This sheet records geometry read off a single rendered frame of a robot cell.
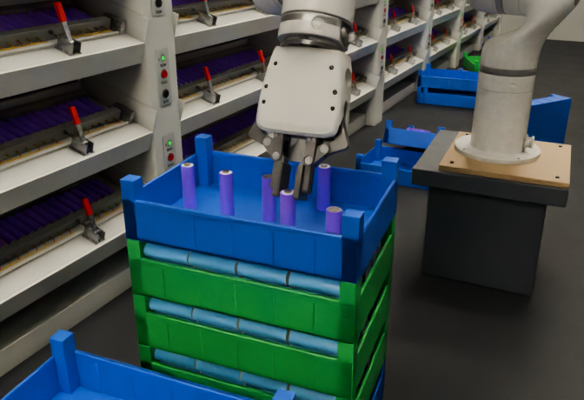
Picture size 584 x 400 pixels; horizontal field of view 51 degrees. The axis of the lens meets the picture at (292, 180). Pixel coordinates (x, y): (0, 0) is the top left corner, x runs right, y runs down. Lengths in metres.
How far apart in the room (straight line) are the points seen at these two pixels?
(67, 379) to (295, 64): 0.45
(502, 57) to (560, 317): 0.56
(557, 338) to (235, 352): 0.77
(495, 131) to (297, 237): 0.82
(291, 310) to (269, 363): 0.09
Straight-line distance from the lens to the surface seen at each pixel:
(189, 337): 0.82
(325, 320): 0.71
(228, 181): 0.79
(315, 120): 0.67
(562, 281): 1.58
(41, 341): 1.32
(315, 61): 0.69
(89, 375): 0.80
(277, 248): 0.69
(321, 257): 0.67
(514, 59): 1.37
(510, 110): 1.40
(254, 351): 0.78
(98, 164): 1.26
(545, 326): 1.40
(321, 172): 0.81
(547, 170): 1.39
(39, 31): 1.21
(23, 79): 1.12
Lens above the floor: 0.75
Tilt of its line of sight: 22 degrees down
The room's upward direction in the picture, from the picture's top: straight up
